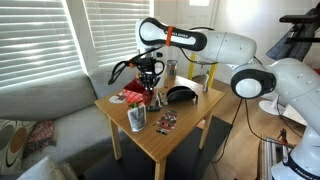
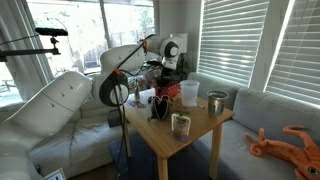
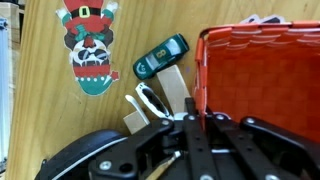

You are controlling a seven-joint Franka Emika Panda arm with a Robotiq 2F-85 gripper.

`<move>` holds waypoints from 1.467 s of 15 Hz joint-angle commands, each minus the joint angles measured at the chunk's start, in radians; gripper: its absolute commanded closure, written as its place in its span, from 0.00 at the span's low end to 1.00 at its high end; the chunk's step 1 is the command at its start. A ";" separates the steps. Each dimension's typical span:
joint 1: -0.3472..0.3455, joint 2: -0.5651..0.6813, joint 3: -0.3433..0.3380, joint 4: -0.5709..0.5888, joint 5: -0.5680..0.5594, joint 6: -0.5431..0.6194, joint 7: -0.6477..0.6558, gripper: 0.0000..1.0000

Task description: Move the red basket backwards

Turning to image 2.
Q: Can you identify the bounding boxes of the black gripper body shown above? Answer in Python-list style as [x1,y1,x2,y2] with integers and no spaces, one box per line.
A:
[151,61,175,86]

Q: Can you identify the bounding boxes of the pink plush toy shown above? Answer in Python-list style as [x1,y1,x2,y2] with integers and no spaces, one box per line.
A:
[145,68,162,88]

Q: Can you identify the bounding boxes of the black heart-shaped purse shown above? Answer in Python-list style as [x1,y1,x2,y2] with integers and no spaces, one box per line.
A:
[147,94,171,122]

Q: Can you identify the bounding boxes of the small slim bottle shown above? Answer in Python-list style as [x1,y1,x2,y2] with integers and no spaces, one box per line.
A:
[133,78,141,103]

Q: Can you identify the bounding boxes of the clear plastic pitcher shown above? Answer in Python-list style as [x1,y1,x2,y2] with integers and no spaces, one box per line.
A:
[179,79,201,108]

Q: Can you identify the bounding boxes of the light wooden table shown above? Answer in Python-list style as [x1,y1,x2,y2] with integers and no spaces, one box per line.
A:
[121,87,236,180]

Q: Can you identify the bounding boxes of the metal cup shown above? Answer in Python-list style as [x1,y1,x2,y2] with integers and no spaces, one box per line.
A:
[206,90,230,117]

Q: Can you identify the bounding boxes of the black box under table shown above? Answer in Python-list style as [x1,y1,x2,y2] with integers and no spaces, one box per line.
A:
[107,108,123,128]

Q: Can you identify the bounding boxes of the dark blue rug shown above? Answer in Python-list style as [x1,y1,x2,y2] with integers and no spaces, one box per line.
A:
[108,132,214,180]

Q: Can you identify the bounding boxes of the wide white window blinds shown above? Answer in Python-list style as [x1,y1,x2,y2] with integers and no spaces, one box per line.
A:
[197,0,270,87]

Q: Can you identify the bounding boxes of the white leather sofa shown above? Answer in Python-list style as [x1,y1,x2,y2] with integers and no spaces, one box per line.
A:
[0,93,138,179]

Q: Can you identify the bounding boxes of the grey fabric sofa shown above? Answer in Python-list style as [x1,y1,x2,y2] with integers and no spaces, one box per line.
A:
[186,72,320,180]

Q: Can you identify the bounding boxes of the narrow white window blinds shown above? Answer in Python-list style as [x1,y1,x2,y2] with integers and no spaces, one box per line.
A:
[265,0,320,107]

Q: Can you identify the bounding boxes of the black boom pole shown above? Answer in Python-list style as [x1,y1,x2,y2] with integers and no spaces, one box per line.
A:
[0,47,62,63]

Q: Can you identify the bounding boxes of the orange squid plush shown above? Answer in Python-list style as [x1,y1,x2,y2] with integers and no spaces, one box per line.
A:
[245,124,320,180]

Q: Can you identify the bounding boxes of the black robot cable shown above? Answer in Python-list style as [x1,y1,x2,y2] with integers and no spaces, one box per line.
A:
[112,39,148,180]

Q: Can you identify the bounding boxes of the black camera on mount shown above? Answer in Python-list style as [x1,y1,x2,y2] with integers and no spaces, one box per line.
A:
[34,27,69,51]

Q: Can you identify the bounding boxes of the white picture frame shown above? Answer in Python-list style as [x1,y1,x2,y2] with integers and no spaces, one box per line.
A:
[43,167,67,180]

